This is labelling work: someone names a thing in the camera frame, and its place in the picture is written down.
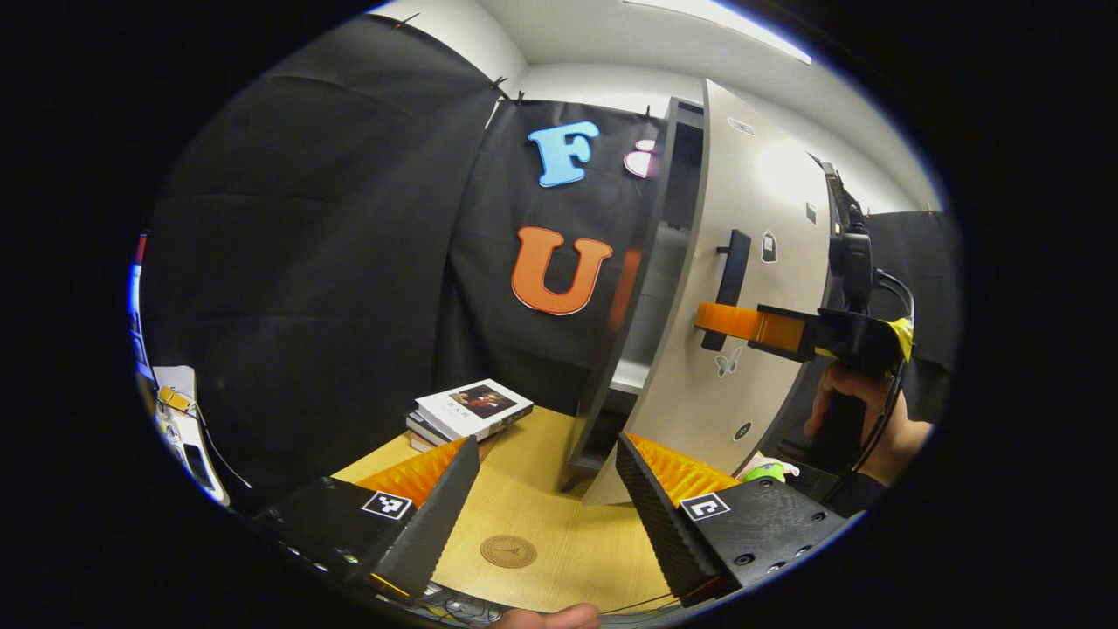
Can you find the black backdrop cloth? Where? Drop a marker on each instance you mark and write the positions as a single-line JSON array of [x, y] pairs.
[[306, 262]]

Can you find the green plush toy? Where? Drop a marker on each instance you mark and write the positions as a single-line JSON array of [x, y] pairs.
[[764, 472]]

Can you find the computer monitor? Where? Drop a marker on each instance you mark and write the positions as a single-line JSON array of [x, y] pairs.
[[137, 306]]

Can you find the round brown coaster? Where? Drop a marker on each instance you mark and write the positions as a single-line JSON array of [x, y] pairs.
[[508, 551]]

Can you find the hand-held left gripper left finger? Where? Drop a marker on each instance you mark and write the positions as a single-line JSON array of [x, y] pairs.
[[437, 520]]

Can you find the tan book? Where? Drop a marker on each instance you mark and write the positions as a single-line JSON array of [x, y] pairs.
[[422, 443]]

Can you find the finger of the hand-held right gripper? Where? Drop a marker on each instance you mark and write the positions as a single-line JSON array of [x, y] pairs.
[[734, 319]]

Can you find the dark book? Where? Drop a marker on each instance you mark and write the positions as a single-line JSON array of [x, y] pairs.
[[424, 430]]

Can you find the white book with portrait cover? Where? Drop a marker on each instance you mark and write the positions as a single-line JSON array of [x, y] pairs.
[[472, 406]]

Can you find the white paper sheets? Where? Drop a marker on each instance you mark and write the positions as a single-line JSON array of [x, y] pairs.
[[179, 437]]

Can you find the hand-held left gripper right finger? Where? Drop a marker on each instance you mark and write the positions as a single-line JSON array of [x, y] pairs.
[[659, 524]]

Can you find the grey cabinet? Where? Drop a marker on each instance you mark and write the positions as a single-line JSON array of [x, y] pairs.
[[611, 393]]

